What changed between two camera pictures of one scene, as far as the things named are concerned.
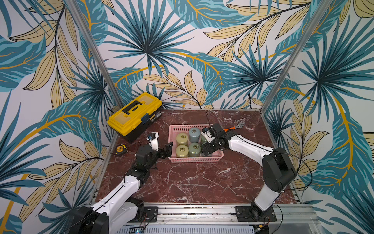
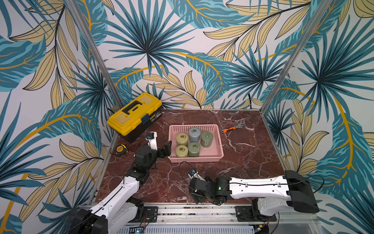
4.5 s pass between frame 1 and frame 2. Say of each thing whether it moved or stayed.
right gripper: moved
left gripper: stayed
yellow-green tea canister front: stayed
